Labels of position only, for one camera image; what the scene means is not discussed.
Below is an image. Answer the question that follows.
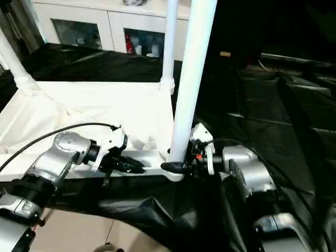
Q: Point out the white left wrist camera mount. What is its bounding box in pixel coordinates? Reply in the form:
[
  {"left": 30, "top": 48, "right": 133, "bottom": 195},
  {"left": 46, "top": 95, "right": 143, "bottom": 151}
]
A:
[{"left": 88, "top": 125, "right": 129, "bottom": 173}]

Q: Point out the black glossy mat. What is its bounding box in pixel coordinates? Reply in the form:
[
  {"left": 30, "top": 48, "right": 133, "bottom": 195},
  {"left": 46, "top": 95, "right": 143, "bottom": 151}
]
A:
[{"left": 0, "top": 41, "right": 336, "bottom": 252}]

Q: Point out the white plastic table top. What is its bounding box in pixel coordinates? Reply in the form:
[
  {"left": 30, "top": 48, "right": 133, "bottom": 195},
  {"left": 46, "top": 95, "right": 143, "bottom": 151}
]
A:
[{"left": 0, "top": 77, "right": 186, "bottom": 183}]

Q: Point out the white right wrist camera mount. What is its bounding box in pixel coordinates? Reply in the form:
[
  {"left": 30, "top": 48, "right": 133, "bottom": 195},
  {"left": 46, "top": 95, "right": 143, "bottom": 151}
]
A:
[{"left": 190, "top": 122, "right": 216, "bottom": 175}]

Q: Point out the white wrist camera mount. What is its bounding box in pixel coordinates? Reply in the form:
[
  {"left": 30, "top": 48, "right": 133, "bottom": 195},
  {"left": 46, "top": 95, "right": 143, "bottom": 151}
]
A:
[
  {"left": 190, "top": 122, "right": 216, "bottom": 175},
  {"left": 88, "top": 125, "right": 129, "bottom": 173}
]

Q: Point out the red package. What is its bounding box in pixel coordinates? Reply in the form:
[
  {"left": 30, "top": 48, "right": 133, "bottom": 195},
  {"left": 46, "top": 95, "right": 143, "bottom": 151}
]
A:
[{"left": 125, "top": 33, "right": 134, "bottom": 54}]

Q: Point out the white glass door cabinet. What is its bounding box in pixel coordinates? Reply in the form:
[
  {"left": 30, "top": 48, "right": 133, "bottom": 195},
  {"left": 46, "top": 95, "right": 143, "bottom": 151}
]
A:
[{"left": 31, "top": 0, "right": 191, "bottom": 61}]

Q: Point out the dark brown rounded object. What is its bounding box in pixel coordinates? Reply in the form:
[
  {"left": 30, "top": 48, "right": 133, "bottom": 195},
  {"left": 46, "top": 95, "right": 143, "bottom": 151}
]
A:
[{"left": 94, "top": 243, "right": 123, "bottom": 252}]

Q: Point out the thin red cable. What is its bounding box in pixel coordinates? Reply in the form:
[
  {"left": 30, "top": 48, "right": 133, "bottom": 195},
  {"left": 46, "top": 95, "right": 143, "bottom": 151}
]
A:
[{"left": 28, "top": 220, "right": 44, "bottom": 236}]

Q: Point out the black flat monitor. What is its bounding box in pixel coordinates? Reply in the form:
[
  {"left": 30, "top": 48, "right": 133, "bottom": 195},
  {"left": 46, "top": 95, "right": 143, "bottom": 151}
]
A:
[{"left": 258, "top": 0, "right": 336, "bottom": 66}]

